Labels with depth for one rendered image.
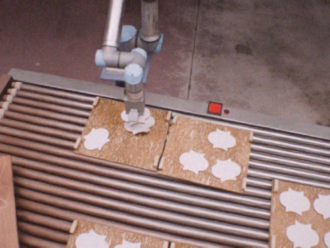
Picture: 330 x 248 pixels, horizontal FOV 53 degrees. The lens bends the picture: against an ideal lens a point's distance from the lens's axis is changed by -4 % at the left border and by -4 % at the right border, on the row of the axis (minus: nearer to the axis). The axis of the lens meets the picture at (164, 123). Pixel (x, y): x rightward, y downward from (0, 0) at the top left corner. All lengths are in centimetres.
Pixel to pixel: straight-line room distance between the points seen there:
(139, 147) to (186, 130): 26
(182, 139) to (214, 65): 178
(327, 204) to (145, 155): 88
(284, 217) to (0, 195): 123
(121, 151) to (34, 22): 262
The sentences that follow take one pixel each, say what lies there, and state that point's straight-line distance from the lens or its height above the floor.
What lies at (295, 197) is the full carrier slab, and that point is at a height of 95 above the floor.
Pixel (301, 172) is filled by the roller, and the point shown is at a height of 92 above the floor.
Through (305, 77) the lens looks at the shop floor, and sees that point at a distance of 357.
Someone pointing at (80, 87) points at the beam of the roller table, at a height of 92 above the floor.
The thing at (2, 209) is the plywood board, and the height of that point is 104.
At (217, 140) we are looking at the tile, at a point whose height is 95.
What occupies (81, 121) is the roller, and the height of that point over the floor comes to 92.
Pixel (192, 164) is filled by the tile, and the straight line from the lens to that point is 161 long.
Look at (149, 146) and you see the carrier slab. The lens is 166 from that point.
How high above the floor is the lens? 236
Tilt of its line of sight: 55 degrees down
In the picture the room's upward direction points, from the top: 3 degrees clockwise
